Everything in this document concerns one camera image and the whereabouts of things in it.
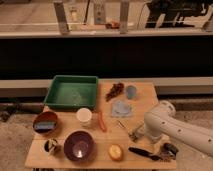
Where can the black handled brush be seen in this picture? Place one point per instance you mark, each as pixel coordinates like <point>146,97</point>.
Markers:
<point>167,153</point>

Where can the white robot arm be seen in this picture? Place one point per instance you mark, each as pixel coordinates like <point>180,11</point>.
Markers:
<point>159,120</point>

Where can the dark grapes bunch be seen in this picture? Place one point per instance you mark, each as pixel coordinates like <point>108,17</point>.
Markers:
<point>116,90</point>

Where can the blue cup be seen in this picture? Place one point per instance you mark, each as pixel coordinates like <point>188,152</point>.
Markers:
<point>131,92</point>

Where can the blue cloth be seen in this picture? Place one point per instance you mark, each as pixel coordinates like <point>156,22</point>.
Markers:
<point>121,109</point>

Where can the green plastic tray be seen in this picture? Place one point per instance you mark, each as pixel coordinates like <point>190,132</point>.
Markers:
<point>69,92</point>

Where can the orange carrot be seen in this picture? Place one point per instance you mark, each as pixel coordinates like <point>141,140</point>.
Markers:
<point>101,122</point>

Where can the white cup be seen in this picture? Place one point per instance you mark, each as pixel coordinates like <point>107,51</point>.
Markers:
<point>84,116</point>

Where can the purple bowl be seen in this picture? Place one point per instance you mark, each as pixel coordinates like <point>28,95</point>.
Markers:
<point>79,146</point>

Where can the brown bowl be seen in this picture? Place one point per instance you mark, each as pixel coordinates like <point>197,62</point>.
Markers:
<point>47,116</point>

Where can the blue sponge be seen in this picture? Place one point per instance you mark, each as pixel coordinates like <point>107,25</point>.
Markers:
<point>44,125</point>

